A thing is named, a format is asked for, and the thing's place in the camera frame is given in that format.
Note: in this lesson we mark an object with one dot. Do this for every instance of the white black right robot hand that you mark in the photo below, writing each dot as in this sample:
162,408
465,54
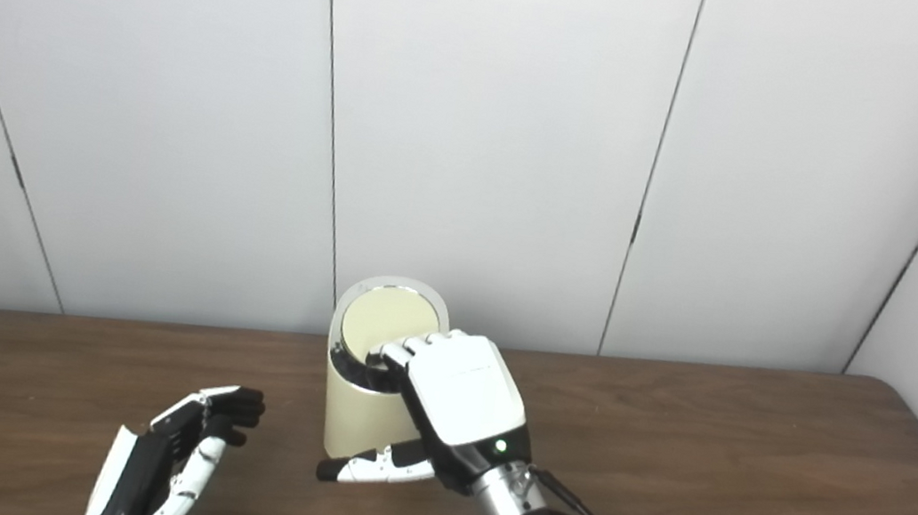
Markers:
467,393

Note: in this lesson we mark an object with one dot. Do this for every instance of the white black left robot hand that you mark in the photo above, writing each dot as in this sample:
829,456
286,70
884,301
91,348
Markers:
147,465

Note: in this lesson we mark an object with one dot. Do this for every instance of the cream round bin lid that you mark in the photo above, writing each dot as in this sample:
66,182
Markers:
387,319

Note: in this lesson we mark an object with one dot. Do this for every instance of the cream-colored bin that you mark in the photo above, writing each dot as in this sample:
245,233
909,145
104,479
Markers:
355,423

